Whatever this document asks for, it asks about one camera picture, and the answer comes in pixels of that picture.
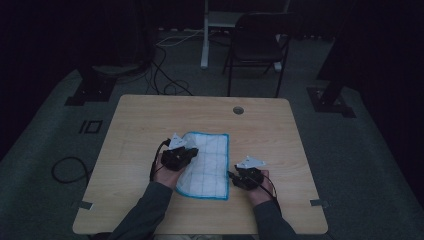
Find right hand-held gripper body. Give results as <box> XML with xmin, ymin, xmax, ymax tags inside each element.
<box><xmin>235</xmin><ymin>155</ymin><xmax>267</xmax><ymax>191</ymax></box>

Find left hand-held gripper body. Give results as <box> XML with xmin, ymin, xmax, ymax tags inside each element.
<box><xmin>161</xmin><ymin>132</ymin><xmax>193</xmax><ymax>172</ymax></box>

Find white cloth with blue trim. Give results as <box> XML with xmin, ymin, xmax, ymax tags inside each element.
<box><xmin>174</xmin><ymin>131</ymin><xmax>231</xmax><ymax>201</ymax></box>

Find person's left hand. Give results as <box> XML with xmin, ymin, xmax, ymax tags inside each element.
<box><xmin>152</xmin><ymin>153</ymin><xmax>188</xmax><ymax>191</ymax></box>

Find person's right hand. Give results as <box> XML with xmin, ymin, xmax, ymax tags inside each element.
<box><xmin>245</xmin><ymin>169</ymin><xmax>273</xmax><ymax>208</ymax></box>

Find black folding chair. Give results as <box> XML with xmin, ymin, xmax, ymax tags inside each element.
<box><xmin>222</xmin><ymin>12</ymin><xmax>303</xmax><ymax>99</ymax></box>

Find left hand-held gripper cable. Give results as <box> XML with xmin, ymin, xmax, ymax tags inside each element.
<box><xmin>148</xmin><ymin>138</ymin><xmax>172</xmax><ymax>183</ymax></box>

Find hand-held gripper cable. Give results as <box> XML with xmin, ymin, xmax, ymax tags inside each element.
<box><xmin>148</xmin><ymin>138</ymin><xmax>172</xmax><ymax>183</ymax></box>
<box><xmin>255</xmin><ymin>173</ymin><xmax>283</xmax><ymax>215</ymax></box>

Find right hand-held gripper cable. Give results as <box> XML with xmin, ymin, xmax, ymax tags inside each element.
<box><xmin>255</xmin><ymin>173</ymin><xmax>283</xmax><ymax>215</ymax></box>

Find black floor cable bundle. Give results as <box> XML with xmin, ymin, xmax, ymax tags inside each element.
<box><xmin>145</xmin><ymin>44</ymin><xmax>195</xmax><ymax>97</ymax></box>

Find black stand with base plate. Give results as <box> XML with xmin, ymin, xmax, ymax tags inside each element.
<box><xmin>306</xmin><ymin>19</ymin><xmax>357</xmax><ymax>119</ymax></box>
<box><xmin>64</xmin><ymin>63</ymin><xmax>118</xmax><ymax>107</ymax></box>

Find black looped floor cable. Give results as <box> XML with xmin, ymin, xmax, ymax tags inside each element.
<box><xmin>50</xmin><ymin>156</ymin><xmax>93</xmax><ymax>185</ymax></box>

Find white floor cable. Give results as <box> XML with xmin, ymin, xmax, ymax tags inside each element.
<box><xmin>155</xmin><ymin>28</ymin><xmax>205</xmax><ymax>48</ymax></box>

